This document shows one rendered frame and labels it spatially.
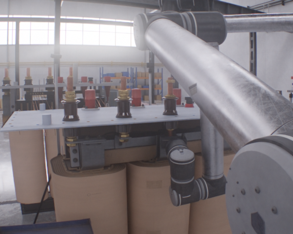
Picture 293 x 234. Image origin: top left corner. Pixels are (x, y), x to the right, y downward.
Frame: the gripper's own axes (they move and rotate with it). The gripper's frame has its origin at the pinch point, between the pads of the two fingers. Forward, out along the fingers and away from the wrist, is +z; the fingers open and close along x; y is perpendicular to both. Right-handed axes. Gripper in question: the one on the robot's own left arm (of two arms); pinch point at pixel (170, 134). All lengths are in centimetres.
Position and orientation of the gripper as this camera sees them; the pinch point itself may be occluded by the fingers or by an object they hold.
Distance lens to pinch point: 144.5
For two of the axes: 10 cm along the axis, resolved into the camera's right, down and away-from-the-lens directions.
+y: 0.2, -9.4, -3.3
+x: -10.0, 0.1, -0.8
